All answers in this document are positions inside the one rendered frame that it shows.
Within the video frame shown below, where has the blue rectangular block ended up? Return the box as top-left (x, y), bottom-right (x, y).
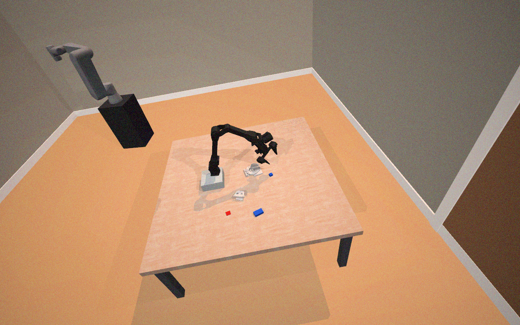
top-left (253, 208), bottom-right (264, 217)

